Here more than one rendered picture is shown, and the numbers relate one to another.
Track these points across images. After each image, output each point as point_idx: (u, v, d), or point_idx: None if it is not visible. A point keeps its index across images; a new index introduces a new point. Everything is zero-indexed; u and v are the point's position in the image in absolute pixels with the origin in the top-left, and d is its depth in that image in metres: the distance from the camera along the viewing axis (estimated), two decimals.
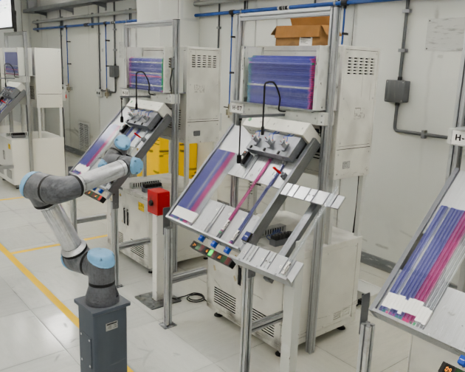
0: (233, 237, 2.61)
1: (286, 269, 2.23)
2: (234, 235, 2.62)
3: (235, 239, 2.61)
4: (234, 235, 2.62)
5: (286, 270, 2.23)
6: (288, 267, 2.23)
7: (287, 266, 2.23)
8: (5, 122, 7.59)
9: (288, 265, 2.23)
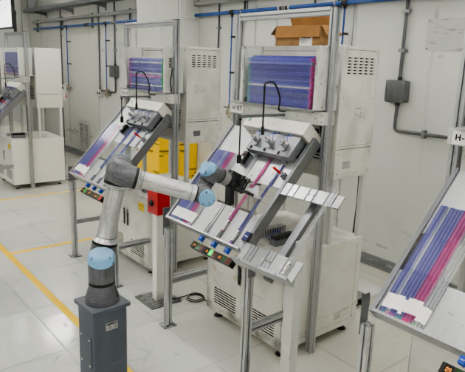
0: (233, 237, 2.61)
1: (286, 269, 2.23)
2: (234, 235, 2.62)
3: (235, 239, 2.61)
4: (234, 235, 2.62)
5: (286, 270, 2.23)
6: (288, 267, 2.23)
7: (287, 266, 2.23)
8: (5, 122, 7.59)
9: (288, 265, 2.23)
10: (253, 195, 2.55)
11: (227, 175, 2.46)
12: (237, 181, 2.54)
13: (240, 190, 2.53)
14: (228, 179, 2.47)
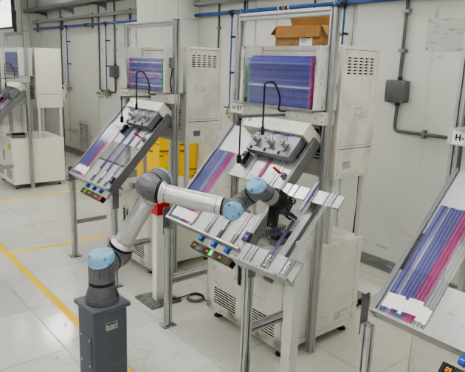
0: (265, 263, 2.30)
1: (286, 269, 2.23)
2: (266, 260, 2.31)
3: (266, 265, 2.30)
4: (266, 260, 2.31)
5: (286, 270, 2.23)
6: (288, 267, 2.23)
7: (287, 266, 2.23)
8: (5, 122, 7.59)
9: (288, 265, 2.23)
10: (297, 218, 2.33)
11: (275, 193, 2.21)
12: (283, 201, 2.29)
13: (288, 212, 2.28)
14: (276, 198, 2.21)
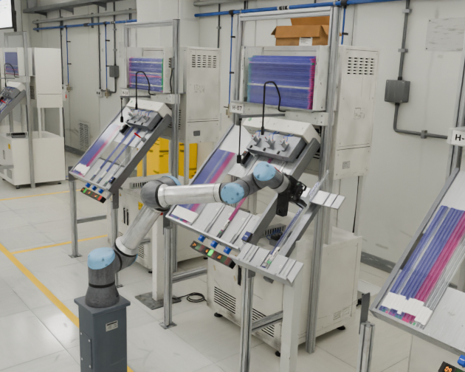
0: (265, 263, 2.30)
1: (275, 255, 2.15)
2: (266, 260, 2.31)
3: (266, 265, 2.30)
4: (266, 260, 2.31)
5: (275, 255, 2.16)
6: (277, 252, 2.16)
7: (276, 252, 2.16)
8: (5, 122, 7.59)
9: (277, 250, 2.16)
10: (306, 205, 2.19)
11: (285, 179, 2.06)
12: (292, 187, 2.14)
13: (300, 200, 2.14)
14: (286, 185, 2.07)
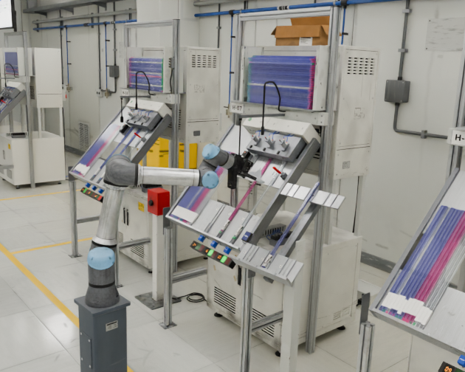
0: (265, 263, 2.30)
1: (239, 231, 2.62)
2: (266, 260, 2.31)
3: (266, 265, 2.30)
4: (266, 260, 2.31)
5: (239, 232, 2.63)
6: (240, 229, 2.63)
7: (240, 229, 2.63)
8: (5, 122, 7.59)
9: (240, 228, 2.63)
10: (256, 178, 2.54)
11: (230, 158, 2.45)
12: (240, 164, 2.53)
13: (243, 173, 2.52)
14: (231, 162, 2.46)
